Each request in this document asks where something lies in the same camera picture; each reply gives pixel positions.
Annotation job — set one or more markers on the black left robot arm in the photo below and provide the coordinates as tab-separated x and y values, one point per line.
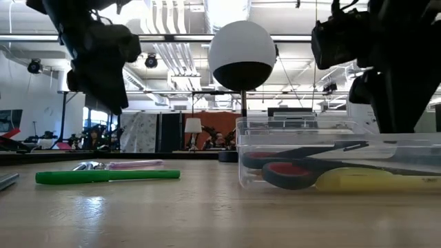
55	7

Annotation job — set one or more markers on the white globe lamp black stand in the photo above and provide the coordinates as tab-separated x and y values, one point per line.
241	48

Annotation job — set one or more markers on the patterned grey partition panel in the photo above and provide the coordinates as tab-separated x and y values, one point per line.
138	132

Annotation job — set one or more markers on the orange partition panel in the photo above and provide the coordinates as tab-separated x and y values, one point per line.
213	120

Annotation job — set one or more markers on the black computer monitor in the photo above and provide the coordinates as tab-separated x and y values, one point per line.
289	111

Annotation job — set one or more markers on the purple pen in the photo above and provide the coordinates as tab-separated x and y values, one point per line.
138	164

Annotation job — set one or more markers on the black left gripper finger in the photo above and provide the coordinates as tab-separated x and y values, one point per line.
103	93

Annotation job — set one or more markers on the yellow highlighter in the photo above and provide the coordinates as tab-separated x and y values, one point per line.
361	180

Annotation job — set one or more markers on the green marker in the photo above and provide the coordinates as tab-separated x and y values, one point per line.
86	176

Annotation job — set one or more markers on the black metal frame stand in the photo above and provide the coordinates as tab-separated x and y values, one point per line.
63	117

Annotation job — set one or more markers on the black ceiling spotlight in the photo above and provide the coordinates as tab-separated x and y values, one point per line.
151	61
34	66

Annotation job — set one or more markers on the person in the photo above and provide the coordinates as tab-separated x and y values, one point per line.
219	139
93	134

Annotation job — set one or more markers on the black metal table frame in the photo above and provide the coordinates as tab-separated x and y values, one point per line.
138	155

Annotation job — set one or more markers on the black partition panel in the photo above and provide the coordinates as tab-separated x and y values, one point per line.
170	132

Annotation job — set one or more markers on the white shade table lamp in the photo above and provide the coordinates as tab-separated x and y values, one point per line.
193	125

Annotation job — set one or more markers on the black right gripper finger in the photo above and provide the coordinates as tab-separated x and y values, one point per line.
399	103
361	91

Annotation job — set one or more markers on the black pen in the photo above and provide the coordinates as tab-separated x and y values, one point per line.
8	179

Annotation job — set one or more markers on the clear plastic supply box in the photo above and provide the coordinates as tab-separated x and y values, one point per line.
248	137

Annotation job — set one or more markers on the wall screen with red stripe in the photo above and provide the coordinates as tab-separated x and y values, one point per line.
10	120

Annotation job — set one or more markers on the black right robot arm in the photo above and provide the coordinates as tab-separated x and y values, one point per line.
406	5

